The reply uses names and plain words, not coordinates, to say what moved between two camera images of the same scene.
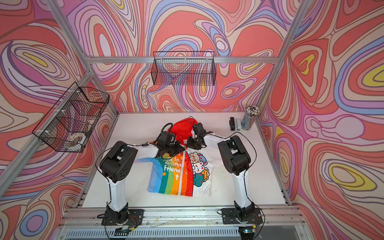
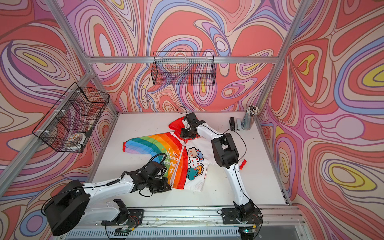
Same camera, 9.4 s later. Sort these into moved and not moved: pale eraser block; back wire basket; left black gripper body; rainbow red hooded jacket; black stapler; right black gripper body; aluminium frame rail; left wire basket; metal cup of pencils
Moved: right black gripper body; rainbow red hooded jacket; left black gripper body
Not moved: black stapler; left wire basket; metal cup of pencils; aluminium frame rail; pale eraser block; back wire basket
